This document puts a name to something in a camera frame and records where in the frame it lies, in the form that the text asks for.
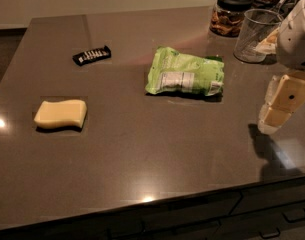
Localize green rice chip bag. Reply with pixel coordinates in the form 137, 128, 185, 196
145, 47, 224, 97

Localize glass jar with black lid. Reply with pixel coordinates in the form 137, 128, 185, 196
209, 0, 253, 37

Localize yellow sponge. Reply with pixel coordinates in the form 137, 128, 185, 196
34, 99, 87, 129

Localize dark cabinet drawers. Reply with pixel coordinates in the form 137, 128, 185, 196
0, 176, 305, 240

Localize clear plastic measuring cup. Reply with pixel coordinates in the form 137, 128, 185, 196
234, 9, 283, 63

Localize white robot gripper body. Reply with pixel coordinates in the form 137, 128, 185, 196
276, 0, 305, 71

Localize black snack bar wrapper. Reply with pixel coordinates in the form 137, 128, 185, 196
72, 46, 111, 66

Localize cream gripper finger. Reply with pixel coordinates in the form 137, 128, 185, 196
258, 76, 286, 135
272, 70, 305, 127

